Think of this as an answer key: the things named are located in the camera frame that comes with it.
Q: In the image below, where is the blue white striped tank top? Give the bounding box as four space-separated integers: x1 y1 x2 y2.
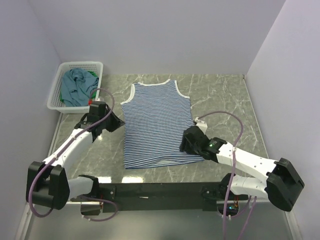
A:
121 79 204 169

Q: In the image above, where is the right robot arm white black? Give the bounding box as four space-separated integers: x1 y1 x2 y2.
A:
180 126 305 212

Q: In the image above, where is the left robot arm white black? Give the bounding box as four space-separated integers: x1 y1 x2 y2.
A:
25 101 125 210

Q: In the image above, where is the green tank top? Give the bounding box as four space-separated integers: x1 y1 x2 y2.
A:
59 71 99 103

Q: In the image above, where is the teal tank top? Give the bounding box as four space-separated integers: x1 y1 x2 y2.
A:
60 68 100 107

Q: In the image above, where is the white plastic laundry basket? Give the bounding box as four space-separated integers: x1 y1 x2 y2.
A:
46 61 104 114

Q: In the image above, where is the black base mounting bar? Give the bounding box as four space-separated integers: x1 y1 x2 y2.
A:
69 181 241 216

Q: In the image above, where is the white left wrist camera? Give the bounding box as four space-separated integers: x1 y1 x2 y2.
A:
88 96 105 106

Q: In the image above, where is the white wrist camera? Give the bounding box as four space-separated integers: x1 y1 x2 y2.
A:
88 96 105 106
193 117 208 134

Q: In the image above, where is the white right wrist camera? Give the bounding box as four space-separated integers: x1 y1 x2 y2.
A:
193 117 208 134

